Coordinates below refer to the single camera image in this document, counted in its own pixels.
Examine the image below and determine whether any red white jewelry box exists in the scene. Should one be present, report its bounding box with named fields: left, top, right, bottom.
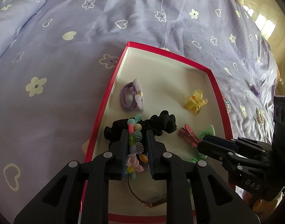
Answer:
left=85, top=41, right=233, bottom=223

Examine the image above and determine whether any colorful bead bracelet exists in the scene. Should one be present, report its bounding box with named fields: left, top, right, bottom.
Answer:
left=123, top=113, right=151, bottom=181

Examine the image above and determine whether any yellow bow hair clip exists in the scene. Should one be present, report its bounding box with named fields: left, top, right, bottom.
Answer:
left=184, top=89, right=208, bottom=115

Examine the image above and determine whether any right hand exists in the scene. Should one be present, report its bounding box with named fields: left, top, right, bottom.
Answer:
left=242, top=191, right=283, bottom=220

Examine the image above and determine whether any brown leather strap bracelet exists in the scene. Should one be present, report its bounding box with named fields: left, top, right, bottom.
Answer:
left=127, top=175, right=167, bottom=209

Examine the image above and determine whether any purple bow hair tie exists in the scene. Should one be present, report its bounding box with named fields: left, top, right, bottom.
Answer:
left=119, top=78, right=145, bottom=112

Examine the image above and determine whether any purple floral bed sheet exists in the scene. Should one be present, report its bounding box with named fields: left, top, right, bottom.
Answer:
left=0, top=0, right=277, bottom=222

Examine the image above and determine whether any red hair clip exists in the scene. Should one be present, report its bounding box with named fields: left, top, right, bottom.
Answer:
left=178, top=124, right=200, bottom=148

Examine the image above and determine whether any green ring teether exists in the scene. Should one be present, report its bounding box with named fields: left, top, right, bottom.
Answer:
left=191, top=124, right=215, bottom=160

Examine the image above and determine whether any black flower hair scrunchie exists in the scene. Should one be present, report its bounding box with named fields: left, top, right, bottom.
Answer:
left=103, top=110, right=177, bottom=142

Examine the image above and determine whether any purple flower hair clip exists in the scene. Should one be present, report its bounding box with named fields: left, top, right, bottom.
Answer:
left=249, top=84, right=262, bottom=99

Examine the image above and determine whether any white pearl bracelet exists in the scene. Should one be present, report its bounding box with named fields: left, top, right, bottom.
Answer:
left=255, top=107, right=265, bottom=125

